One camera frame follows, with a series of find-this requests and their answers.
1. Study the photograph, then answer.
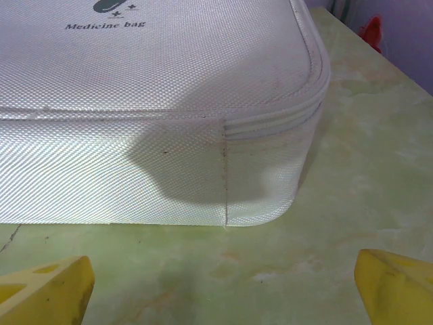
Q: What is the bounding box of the aluminium frame post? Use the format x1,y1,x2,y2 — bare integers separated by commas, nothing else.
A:
329,0,352,20

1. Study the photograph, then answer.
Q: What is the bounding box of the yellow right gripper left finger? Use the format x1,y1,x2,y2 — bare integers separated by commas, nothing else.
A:
0,255,96,325

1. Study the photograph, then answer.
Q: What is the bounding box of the white medicine bag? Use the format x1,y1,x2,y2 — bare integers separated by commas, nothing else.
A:
0,0,332,228

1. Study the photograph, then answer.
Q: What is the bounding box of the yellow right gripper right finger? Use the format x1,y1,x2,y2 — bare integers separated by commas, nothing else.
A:
354,248,433,325

